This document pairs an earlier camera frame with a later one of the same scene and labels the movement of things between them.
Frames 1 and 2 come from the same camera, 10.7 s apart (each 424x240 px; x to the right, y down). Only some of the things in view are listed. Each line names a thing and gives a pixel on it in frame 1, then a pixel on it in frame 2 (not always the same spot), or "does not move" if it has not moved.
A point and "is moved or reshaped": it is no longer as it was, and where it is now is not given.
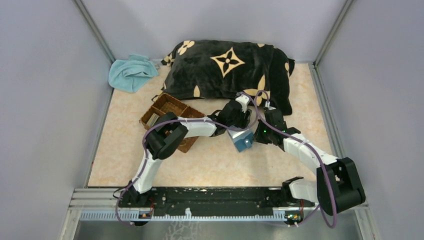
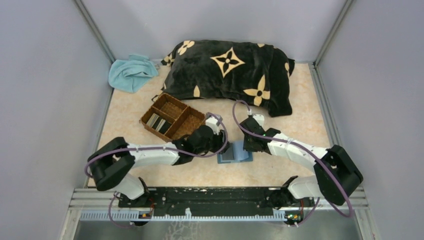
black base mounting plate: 199,200 does not move
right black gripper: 258,136 -> 248,147
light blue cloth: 129,75 does not move
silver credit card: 237,134 -> 229,154
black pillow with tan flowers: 220,70 does not move
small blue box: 244,142 is moved or reshaped
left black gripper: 244,120 -> 220,140
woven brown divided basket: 167,103 does not move
